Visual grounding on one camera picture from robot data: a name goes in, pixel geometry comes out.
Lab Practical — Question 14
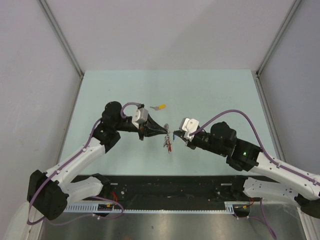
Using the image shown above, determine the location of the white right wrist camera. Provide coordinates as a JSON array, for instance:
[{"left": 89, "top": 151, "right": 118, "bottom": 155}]
[{"left": 179, "top": 117, "right": 200, "bottom": 141}]

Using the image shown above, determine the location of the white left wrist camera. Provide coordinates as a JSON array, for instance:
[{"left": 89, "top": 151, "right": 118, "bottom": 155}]
[{"left": 131, "top": 104, "right": 149, "bottom": 129}]

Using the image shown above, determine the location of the aluminium frame post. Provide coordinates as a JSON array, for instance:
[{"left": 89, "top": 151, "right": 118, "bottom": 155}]
[
  {"left": 37, "top": 0, "right": 85, "bottom": 78},
  {"left": 254, "top": 0, "right": 303, "bottom": 76}
]

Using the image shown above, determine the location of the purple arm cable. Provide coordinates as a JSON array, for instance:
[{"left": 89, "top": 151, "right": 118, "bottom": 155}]
[
  {"left": 189, "top": 109, "right": 320, "bottom": 187},
  {"left": 26, "top": 101, "right": 145, "bottom": 226}
]

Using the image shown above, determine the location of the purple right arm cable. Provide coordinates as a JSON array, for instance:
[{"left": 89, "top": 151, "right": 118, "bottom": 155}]
[{"left": 189, "top": 109, "right": 320, "bottom": 187}]

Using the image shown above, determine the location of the left aluminium frame post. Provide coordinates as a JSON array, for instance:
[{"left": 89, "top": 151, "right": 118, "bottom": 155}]
[{"left": 37, "top": 0, "right": 85, "bottom": 78}]

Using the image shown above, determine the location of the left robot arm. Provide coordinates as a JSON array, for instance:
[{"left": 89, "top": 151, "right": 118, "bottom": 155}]
[{"left": 27, "top": 101, "right": 169, "bottom": 220}]

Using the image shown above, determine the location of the right aluminium frame post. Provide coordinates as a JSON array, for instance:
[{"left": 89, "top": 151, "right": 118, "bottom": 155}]
[{"left": 254, "top": 0, "right": 303, "bottom": 76}]

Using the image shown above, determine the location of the red handled key organizer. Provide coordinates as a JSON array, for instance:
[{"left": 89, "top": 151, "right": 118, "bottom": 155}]
[{"left": 163, "top": 123, "right": 172, "bottom": 154}]

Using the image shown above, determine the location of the grey slotted cable duct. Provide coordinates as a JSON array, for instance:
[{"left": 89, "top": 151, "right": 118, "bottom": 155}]
[{"left": 63, "top": 201, "right": 250, "bottom": 215}]

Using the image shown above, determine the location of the yellow tagged key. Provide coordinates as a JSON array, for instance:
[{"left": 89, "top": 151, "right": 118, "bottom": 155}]
[{"left": 150, "top": 104, "right": 166, "bottom": 111}]

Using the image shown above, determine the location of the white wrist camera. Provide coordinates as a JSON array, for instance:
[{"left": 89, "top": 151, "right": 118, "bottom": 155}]
[
  {"left": 131, "top": 104, "right": 149, "bottom": 129},
  {"left": 179, "top": 117, "right": 200, "bottom": 141}
]

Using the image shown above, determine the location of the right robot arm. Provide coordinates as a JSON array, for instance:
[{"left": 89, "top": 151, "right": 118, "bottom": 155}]
[{"left": 174, "top": 118, "right": 320, "bottom": 219}]

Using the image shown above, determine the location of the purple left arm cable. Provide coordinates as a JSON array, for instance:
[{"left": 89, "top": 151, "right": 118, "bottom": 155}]
[{"left": 26, "top": 101, "right": 145, "bottom": 226}]

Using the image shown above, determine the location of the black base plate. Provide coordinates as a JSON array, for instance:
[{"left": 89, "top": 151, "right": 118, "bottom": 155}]
[{"left": 72, "top": 174, "right": 261, "bottom": 205}]

